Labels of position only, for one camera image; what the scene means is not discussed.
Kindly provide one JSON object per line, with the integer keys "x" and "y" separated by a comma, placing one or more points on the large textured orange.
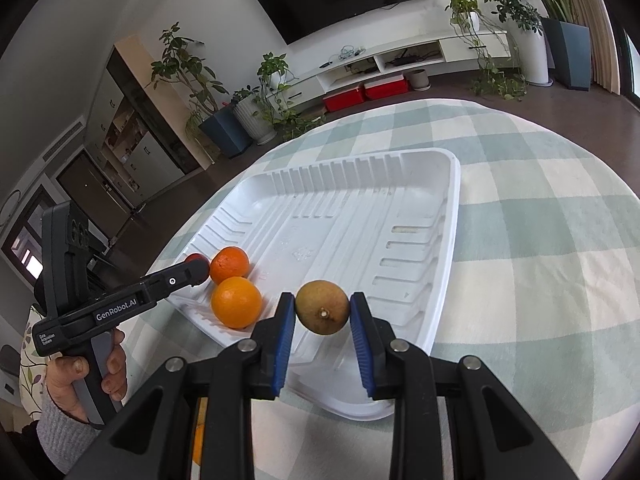
{"x": 230, "y": 262}

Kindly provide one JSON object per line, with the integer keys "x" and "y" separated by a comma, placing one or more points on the small round grey pot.
{"x": 418, "y": 80}

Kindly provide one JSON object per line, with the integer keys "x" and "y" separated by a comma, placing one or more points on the plant in white ribbed pot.
{"x": 249, "y": 111}

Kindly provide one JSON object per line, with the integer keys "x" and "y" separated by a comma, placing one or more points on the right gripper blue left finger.
{"x": 273, "y": 337}

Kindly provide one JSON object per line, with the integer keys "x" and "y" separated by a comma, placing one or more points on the tall plant blue pot left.
{"x": 213, "y": 128}

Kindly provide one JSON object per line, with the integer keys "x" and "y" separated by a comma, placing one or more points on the right red storage box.
{"x": 384, "y": 87}

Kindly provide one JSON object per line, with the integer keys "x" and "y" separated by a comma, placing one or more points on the beige curtain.
{"x": 604, "y": 56}

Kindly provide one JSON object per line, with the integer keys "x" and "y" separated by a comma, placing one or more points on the white tv cabinet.
{"x": 438, "y": 53}

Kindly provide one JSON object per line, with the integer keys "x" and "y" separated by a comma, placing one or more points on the trailing plant on cabinet right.
{"x": 472, "y": 28}

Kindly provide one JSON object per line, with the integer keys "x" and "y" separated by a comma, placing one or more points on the large leaf plant blue pot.
{"x": 568, "y": 43}

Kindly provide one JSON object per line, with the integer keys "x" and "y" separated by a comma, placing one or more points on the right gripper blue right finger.
{"x": 372, "y": 337}

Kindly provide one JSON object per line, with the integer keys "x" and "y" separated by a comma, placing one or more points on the left red storage box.
{"x": 344, "y": 98}

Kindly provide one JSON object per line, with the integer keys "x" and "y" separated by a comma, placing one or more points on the trailing plant on cabinet left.
{"x": 274, "y": 106}

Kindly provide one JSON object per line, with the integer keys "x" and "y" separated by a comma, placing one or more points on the trailing plant on cabinet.
{"x": 472, "y": 28}
{"x": 274, "y": 106}

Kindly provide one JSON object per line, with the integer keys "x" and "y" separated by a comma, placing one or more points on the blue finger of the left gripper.
{"x": 178, "y": 276}

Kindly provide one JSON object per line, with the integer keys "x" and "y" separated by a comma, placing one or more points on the wooden shelf cabinet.
{"x": 136, "y": 131}

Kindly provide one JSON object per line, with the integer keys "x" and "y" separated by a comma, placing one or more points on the red storage box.
{"x": 344, "y": 98}
{"x": 384, "y": 87}

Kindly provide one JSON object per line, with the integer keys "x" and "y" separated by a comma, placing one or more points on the person's left hand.
{"x": 64, "y": 371}

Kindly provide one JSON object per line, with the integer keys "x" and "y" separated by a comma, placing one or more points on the green checkered tablecloth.
{"x": 544, "y": 288}

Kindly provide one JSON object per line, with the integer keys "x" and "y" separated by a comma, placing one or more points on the white plastic tray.
{"x": 383, "y": 224}

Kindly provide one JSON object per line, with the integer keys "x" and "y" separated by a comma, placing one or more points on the smooth orange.
{"x": 236, "y": 302}
{"x": 199, "y": 432}

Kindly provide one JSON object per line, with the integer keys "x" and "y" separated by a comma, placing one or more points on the grey knitted sleeve forearm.
{"x": 63, "y": 438}

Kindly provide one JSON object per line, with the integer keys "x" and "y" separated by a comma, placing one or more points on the bushy plant white pot right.
{"x": 523, "y": 24}

